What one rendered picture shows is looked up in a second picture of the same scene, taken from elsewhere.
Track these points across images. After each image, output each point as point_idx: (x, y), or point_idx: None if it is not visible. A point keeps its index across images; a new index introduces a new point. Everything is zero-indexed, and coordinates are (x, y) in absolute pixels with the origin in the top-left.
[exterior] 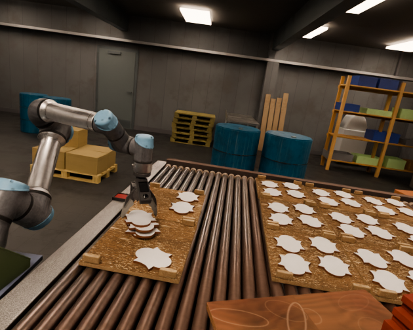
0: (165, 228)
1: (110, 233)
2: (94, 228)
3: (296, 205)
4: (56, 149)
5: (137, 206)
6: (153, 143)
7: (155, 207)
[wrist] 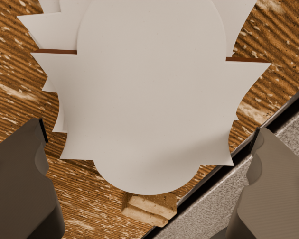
0: (13, 64)
1: (294, 68)
2: None
3: None
4: None
5: (122, 230)
6: None
7: (1, 155)
